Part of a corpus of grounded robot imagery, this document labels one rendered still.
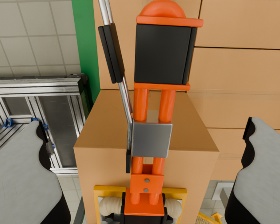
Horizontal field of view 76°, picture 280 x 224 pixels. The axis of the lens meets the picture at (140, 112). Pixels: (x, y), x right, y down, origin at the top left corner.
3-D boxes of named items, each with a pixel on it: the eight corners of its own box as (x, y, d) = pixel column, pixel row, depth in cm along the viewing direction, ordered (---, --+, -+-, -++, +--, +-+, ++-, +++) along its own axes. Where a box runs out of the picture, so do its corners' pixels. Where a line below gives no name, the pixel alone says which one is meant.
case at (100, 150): (170, 179, 113) (184, 255, 79) (106, 178, 113) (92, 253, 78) (186, 92, 84) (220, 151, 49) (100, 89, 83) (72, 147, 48)
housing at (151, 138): (166, 142, 34) (169, 158, 31) (130, 140, 34) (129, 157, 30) (170, 110, 31) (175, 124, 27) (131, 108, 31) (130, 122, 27)
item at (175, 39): (182, 78, 28) (190, 91, 24) (134, 76, 28) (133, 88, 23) (193, 18, 24) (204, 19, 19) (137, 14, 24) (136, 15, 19)
